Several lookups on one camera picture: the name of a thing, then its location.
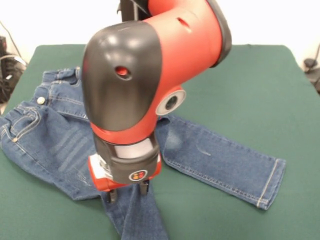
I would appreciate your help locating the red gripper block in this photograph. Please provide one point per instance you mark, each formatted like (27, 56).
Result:
(105, 183)

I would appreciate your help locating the blue denim jeans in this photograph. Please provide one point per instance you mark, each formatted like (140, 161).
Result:
(212, 155)

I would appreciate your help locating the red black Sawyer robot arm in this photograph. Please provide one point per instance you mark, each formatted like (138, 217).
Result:
(162, 62)

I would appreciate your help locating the dark green table cloth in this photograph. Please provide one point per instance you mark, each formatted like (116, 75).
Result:
(250, 87)

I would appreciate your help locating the black wheeled chair base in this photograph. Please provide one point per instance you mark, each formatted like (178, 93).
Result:
(310, 63)
(7, 72)

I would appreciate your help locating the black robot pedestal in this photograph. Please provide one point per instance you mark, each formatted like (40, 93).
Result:
(130, 10)

